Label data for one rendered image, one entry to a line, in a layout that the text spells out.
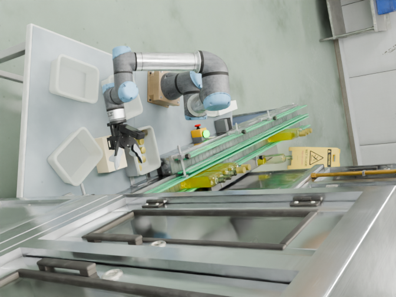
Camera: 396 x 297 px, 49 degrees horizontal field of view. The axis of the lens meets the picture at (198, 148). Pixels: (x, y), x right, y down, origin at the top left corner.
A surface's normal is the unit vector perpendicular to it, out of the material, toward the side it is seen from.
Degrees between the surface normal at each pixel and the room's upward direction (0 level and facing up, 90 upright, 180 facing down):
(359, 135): 90
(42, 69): 0
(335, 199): 90
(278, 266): 90
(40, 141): 0
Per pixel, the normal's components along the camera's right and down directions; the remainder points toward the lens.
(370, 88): -0.55, 0.24
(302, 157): -0.37, -0.33
